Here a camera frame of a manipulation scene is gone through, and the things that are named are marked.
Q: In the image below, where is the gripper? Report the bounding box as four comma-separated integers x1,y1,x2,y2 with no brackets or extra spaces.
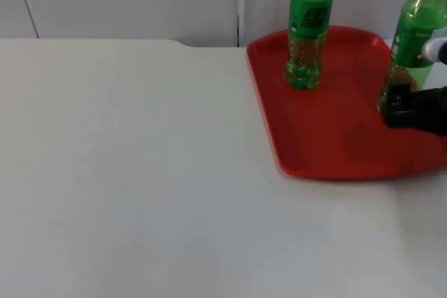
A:
383,82,447,135

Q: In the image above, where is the red tray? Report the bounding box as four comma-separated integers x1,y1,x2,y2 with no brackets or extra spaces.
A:
246,25,447,180

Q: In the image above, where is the green plastic bottle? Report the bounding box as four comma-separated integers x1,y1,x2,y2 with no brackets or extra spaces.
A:
376,0,447,117
283,0,335,89

